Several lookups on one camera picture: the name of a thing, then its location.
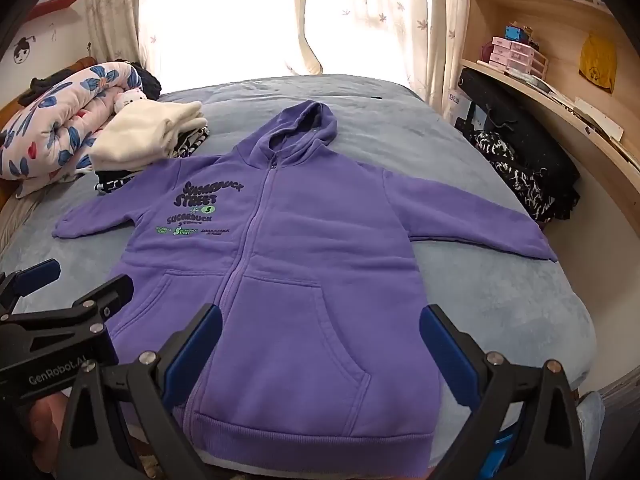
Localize blue plastic stool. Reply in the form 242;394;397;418
491;425;522;480

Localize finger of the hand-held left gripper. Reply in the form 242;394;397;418
0;258;62;311
0;275;135;339

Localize pink white plush toy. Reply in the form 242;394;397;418
112;86;149;114

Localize wooden shelf unit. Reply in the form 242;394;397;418
459;0;640;237

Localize floral sheer curtain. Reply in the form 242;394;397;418
84;0;167;70
285;0;472;112

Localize face wall sticker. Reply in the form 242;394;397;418
12;35;37;66

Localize grey-blue bed blanket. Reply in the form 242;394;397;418
0;72;599;463

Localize yellow cloth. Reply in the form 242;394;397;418
578;33;619;94

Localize papers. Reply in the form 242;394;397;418
571;96;626;144

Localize black case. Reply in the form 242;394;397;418
457;67;582;213

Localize beige bed sheet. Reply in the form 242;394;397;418
0;192;33;263

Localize person's left hand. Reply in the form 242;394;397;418
25;391;69;443

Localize cream folded garment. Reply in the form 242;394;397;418
90;100;209;171

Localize pink drawer organiser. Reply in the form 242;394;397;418
487;36;531;72

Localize black white patterned folded garment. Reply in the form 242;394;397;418
95;127;211;196

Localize black white patterned clothing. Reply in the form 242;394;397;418
472;130;557;224

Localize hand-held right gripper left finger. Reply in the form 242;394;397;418
55;303;224;480

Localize floral pink quilt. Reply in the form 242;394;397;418
0;61;146;199

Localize dark clothing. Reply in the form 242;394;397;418
29;75;72;107

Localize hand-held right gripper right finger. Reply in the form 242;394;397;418
419;304;586;480

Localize grey cloth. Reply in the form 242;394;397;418
577;391;606;461

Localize wooden headboard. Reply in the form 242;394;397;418
64;57;99;77

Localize red wall shelf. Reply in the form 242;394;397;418
26;0;85;24

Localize purple zip hoodie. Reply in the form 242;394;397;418
52;100;559;467

